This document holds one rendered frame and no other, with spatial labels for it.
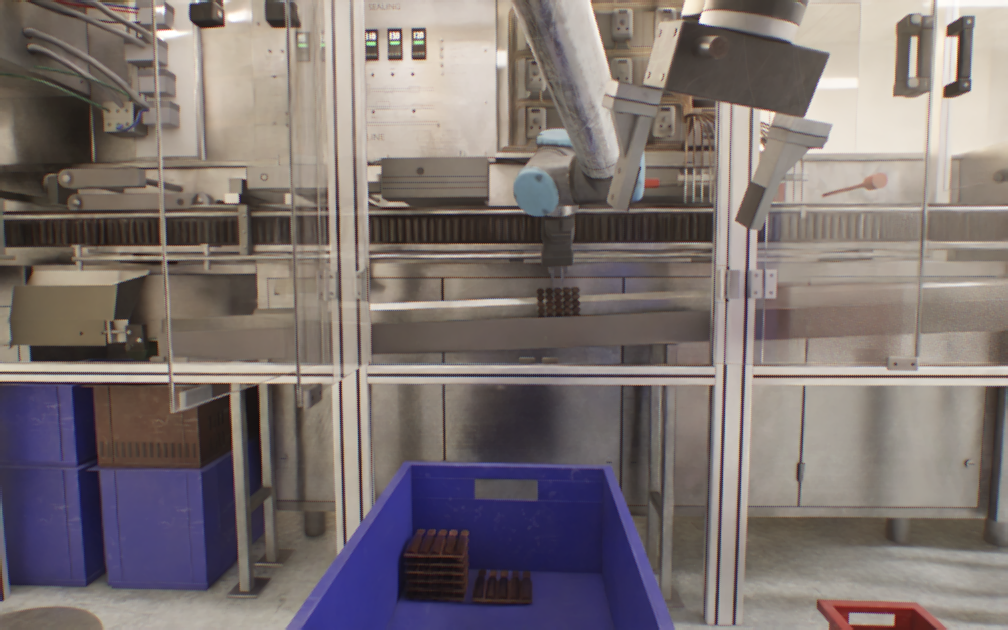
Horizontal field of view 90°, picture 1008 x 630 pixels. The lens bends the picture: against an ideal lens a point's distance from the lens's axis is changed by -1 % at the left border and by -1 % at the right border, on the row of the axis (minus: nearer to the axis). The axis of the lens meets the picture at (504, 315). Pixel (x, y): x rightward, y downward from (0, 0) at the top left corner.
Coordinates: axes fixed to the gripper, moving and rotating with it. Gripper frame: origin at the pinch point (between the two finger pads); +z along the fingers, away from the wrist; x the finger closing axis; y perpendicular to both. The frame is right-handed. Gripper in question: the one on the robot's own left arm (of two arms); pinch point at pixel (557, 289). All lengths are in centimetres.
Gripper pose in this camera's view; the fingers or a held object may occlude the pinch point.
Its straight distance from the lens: 123.9
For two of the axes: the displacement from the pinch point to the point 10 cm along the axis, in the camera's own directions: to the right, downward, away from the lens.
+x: -10.0, 0.4, 0.3
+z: 0.5, 7.7, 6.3
